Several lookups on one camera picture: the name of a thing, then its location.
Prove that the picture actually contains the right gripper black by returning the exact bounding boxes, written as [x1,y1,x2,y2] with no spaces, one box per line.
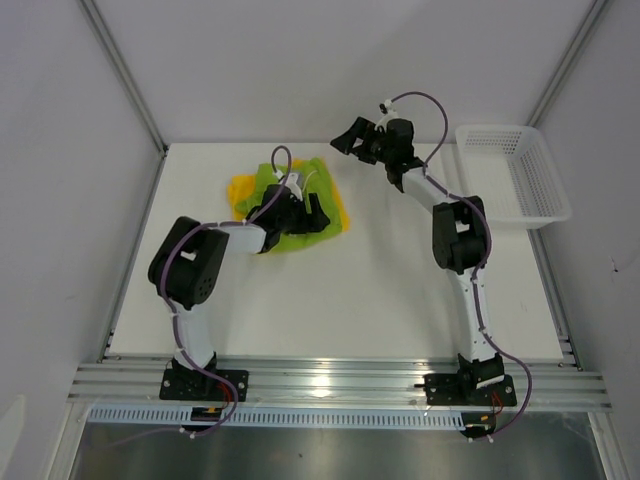
[330,118,393,166]

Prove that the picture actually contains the yellow shorts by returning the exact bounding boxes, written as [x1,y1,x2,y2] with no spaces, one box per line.
[226,158,353,236]

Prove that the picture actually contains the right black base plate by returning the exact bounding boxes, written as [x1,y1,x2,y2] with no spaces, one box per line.
[414,373,517,407]

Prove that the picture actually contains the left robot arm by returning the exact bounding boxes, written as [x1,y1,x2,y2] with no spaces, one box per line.
[148,184,341,400]

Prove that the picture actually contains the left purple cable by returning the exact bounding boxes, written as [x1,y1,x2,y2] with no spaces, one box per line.
[107,144,294,449]

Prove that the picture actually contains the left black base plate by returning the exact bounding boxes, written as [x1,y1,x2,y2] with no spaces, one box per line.
[159,369,249,402]

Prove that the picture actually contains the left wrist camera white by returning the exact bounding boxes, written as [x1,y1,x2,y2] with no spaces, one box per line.
[275,170,317,201]

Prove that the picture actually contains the right aluminium corner post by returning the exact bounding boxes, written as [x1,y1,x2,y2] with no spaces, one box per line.
[525,0,615,128]

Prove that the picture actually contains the left aluminium corner post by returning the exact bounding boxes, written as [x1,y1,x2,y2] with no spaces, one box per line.
[76,0,168,154]

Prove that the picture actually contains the white slotted cable duct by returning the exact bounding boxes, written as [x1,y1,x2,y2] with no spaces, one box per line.
[87,404,465,431]

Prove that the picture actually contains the aluminium corner post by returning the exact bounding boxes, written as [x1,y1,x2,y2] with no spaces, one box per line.
[525,0,615,128]
[76,0,168,154]

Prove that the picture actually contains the white perforated plastic basket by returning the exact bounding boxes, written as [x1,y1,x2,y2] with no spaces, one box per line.
[455,124,572,230]

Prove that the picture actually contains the green shorts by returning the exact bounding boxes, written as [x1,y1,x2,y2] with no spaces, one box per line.
[232,157,346,256]

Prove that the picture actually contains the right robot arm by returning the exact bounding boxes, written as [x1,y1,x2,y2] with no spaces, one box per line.
[330,116,505,404]

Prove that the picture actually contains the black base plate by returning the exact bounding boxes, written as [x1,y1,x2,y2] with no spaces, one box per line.
[159,369,249,402]
[414,373,517,407]

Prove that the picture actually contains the aluminium mounting rail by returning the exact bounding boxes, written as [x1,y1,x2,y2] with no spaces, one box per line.
[68,357,612,412]

